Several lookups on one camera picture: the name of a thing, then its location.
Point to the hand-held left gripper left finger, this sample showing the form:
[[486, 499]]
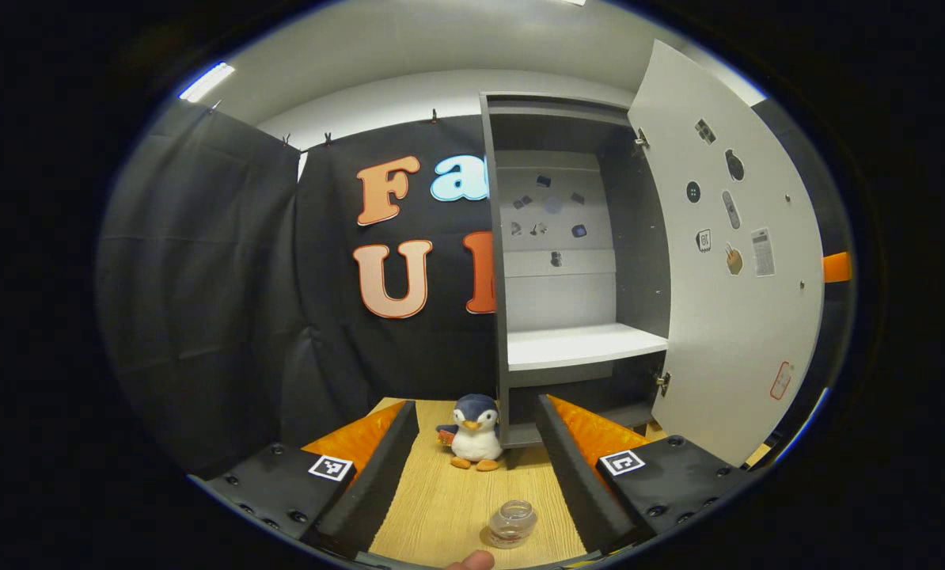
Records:
[[377, 483]]

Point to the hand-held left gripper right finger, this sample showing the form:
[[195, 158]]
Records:
[[575, 491]]

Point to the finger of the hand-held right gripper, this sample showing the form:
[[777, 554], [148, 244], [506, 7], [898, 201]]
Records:
[[836, 267]]

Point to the clear plastic bottle red label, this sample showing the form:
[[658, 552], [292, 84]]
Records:
[[512, 522]]

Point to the white cabinet door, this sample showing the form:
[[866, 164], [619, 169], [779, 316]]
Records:
[[726, 356]]

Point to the metal cabinet hinge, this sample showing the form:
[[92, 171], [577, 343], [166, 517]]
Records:
[[641, 141], [663, 383]]

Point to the white cabinet shelf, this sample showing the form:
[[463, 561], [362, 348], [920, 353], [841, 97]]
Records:
[[575, 346]]

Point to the plush penguin toy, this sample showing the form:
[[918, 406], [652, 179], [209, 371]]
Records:
[[476, 443]]

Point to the black backdrop cloth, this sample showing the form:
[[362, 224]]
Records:
[[227, 277]]

